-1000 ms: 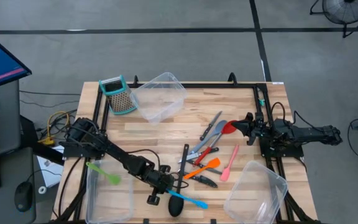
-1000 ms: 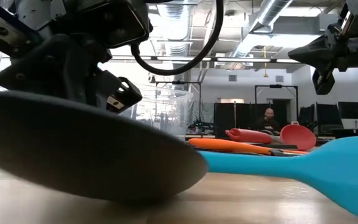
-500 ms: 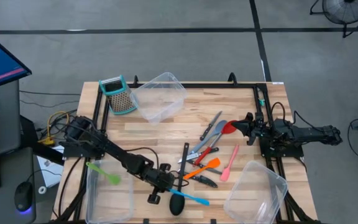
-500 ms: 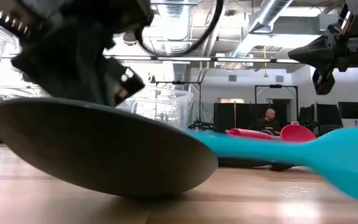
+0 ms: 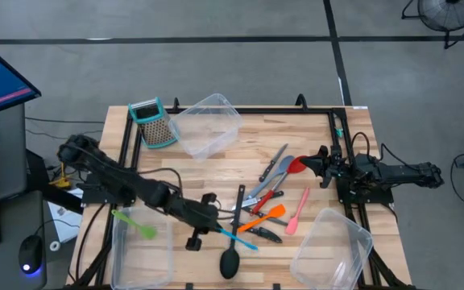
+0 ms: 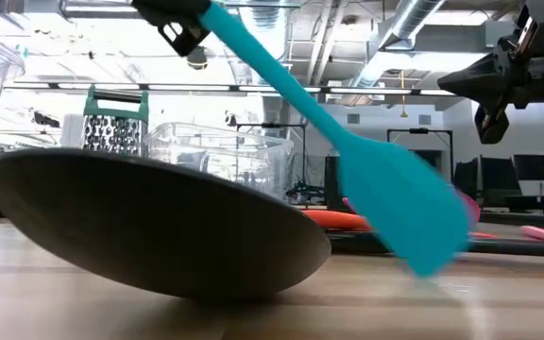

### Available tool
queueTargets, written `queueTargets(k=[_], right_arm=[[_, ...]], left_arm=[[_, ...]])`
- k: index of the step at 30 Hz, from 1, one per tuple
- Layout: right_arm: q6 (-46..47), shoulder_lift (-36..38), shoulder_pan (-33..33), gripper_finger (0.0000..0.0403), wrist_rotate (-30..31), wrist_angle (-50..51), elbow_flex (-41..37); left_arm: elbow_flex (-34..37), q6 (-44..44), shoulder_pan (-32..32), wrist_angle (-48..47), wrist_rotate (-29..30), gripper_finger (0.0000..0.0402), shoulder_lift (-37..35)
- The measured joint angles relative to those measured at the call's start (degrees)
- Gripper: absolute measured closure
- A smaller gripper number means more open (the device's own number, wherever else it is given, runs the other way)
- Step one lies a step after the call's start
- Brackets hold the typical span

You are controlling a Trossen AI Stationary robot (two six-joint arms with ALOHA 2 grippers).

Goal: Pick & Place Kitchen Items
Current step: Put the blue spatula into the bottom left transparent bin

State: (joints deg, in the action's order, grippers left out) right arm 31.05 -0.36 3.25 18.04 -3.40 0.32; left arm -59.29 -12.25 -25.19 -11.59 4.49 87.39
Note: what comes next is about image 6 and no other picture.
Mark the blue silicone spatula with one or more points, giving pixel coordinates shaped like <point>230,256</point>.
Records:
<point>395,198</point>

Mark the black overhead camera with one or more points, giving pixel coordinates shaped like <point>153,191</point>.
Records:
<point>197,59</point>

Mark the black partition panel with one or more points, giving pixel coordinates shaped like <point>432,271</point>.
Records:
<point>332,184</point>

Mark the thick black sheathed knife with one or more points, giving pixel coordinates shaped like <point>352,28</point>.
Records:
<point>513,248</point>

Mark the orange silicone spatula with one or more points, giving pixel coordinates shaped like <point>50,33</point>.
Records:
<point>333,220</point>

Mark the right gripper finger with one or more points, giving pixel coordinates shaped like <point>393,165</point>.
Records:
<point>489,96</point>
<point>489,73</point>

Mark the red silicone spoon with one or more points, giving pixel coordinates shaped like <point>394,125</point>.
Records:
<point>472,210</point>

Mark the black light bar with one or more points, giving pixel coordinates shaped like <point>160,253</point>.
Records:
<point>192,87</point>

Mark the black serving spoon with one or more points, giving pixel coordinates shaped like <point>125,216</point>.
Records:
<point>158,226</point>

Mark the silver ventilation duct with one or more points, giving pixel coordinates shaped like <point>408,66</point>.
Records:
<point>267,16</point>
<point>409,19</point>

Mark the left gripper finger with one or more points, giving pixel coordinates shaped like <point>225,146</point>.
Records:
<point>173,10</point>
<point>188,45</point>

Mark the teal metal box grater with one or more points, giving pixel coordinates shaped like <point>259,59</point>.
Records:
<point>111,134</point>

